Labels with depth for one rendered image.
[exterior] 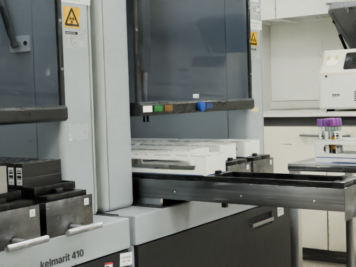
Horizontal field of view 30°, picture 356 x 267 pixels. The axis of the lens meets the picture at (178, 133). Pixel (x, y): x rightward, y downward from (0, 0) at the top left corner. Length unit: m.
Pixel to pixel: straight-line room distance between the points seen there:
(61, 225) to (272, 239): 0.96
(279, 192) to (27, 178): 0.54
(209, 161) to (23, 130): 0.44
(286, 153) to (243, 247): 2.13
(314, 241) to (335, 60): 1.08
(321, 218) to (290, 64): 1.23
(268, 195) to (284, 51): 3.33
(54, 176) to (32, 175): 0.06
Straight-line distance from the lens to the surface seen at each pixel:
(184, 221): 1.72
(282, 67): 4.78
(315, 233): 4.08
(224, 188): 1.55
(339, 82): 3.95
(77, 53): 1.53
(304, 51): 4.71
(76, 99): 1.52
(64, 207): 1.38
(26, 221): 1.31
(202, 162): 1.59
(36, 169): 1.42
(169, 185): 1.63
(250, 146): 2.08
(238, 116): 2.21
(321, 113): 3.96
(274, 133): 4.11
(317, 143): 1.82
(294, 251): 1.85
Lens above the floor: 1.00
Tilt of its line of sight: 3 degrees down
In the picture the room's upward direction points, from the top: 2 degrees counter-clockwise
